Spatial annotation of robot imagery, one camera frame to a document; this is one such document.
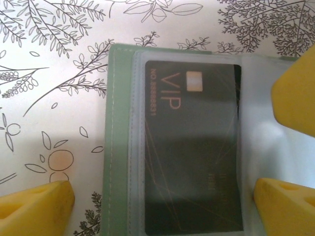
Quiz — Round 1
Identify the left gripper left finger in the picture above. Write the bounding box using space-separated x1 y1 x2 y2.
0 180 76 236

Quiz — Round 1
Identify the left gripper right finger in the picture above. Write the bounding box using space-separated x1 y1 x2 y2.
252 177 315 236

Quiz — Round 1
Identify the black VIP credit card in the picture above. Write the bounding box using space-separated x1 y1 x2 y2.
144 60 243 236

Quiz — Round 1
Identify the floral patterned table cover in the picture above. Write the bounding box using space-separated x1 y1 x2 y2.
0 0 315 236

